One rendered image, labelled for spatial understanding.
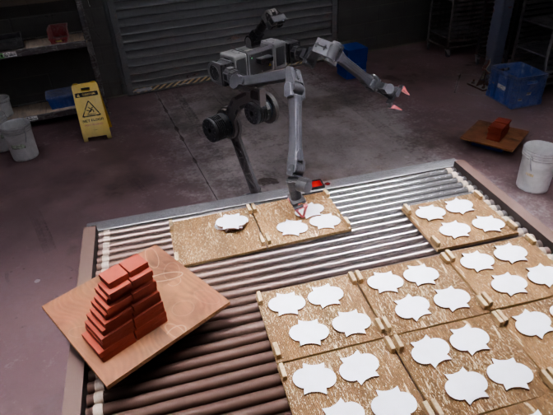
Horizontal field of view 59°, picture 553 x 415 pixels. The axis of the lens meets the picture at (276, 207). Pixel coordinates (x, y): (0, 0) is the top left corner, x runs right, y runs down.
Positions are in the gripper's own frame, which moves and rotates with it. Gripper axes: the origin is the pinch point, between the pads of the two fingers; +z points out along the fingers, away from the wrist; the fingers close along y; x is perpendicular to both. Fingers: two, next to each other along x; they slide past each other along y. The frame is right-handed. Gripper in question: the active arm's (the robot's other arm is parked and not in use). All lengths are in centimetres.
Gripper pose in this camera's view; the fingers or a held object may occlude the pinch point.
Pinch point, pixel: (299, 212)
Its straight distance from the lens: 240.7
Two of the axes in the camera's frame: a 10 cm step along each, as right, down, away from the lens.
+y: -2.9, -4.7, 8.3
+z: 2.3, 8.1, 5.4
